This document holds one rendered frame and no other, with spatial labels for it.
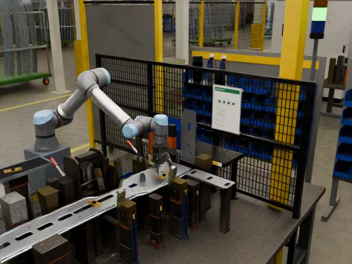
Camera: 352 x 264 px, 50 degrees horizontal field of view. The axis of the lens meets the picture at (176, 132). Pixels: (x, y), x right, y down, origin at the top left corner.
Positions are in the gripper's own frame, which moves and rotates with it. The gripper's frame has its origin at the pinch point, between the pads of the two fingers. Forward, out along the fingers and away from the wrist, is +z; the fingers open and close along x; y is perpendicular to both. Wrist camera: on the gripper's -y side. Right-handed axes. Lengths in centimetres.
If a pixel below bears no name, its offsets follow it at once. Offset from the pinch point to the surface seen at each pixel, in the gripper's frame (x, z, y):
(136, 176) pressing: -11.3, 1.9, 10.9
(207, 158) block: 11.9, -4.3, -25.8
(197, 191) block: 19.2, 8.2, -7.2
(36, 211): -17, 0, 71
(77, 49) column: -675, 15, -411
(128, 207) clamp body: 16.9, -2.4, 43.0
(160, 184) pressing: 5.7, 1.9, 9.3
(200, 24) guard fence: -301, -58, -424
